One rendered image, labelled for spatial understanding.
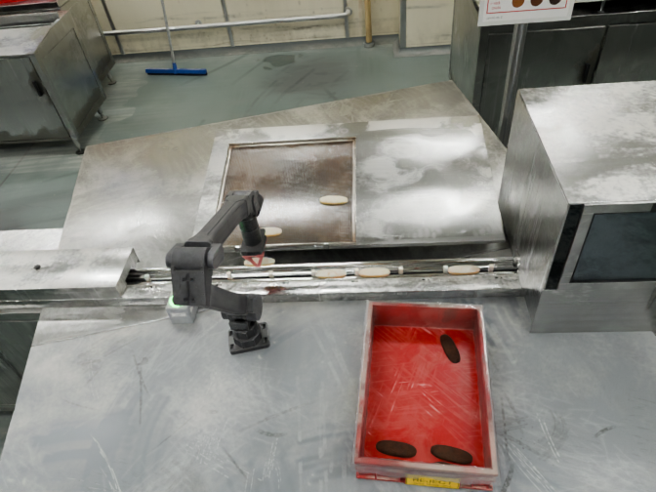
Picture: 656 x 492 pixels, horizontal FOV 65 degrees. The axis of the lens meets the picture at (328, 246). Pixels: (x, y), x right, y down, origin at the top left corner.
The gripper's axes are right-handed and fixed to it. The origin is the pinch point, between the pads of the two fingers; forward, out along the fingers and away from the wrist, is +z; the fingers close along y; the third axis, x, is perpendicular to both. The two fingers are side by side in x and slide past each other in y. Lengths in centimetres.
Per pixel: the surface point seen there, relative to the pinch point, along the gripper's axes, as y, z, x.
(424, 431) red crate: -52, 11, -48
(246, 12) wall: 371, 53, 75
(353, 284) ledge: -5.4, 6.4, -30.0
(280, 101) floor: 271, 90, 37
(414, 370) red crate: -34, 10, -47
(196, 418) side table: -48, 11, 12
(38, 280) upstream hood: -5, 1, 72
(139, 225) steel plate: 31, 10, 53
